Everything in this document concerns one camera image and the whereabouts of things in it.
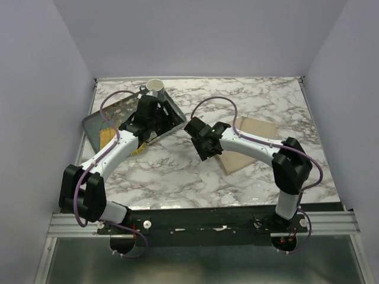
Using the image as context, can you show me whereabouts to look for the beige cloth napkin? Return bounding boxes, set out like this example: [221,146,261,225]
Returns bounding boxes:
[219,117,277,175]

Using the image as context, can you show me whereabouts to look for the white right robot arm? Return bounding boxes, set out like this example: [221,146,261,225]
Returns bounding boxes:
[184,117,312,232]

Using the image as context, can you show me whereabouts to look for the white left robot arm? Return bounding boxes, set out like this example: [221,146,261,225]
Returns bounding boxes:
[59,95,185,234]

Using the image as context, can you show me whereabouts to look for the green ceramic mug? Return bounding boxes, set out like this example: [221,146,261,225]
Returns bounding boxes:
[140,79,165,101]

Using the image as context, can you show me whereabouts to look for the green floral tray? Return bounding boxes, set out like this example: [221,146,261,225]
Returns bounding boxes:
[82,85,187,153]

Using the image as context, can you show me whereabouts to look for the yellow bamboo mat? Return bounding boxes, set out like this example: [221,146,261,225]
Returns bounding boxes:
[99,127,149,157]

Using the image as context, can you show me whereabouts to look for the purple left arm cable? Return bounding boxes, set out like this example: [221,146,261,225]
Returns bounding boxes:
[73,90,149,258]

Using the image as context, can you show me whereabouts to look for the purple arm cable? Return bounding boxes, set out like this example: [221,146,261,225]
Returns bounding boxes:
[191,96,324,255]
[73,90,149,258]

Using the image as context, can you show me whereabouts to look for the black metal base rail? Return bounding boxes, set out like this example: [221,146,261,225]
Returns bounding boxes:
[98,205,307,256]

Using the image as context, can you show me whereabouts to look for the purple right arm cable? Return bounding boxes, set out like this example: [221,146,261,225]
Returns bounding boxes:
[191,96,324,255]

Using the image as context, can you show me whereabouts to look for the silver aluminium frame rail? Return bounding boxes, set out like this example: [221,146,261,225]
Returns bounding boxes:
[36,77,367,283]

